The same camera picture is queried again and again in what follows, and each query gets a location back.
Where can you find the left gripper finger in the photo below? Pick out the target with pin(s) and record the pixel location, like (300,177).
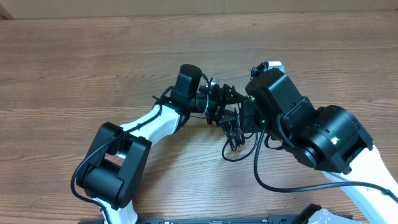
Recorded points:
(235,97)
(227,117)

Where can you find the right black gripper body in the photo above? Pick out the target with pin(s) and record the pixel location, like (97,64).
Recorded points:
(252,121)

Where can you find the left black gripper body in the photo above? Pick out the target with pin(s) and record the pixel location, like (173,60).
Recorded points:
(216,102)

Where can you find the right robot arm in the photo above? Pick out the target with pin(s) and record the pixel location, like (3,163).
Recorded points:
(329,139)

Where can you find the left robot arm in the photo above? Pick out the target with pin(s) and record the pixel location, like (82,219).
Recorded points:
(112,169)

